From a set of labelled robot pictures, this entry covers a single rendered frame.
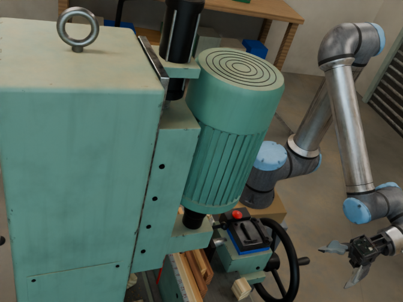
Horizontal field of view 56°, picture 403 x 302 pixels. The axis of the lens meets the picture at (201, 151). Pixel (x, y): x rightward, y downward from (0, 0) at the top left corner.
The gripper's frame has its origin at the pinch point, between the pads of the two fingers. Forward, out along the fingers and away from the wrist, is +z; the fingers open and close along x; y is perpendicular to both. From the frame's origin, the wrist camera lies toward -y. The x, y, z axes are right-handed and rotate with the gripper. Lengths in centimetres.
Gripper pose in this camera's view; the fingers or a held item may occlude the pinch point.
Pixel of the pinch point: (330, 269)
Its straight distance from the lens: 133.7
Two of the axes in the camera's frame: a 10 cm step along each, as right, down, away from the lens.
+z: -9.3, 3.1, -1.8
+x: 3.5, 6.4, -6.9
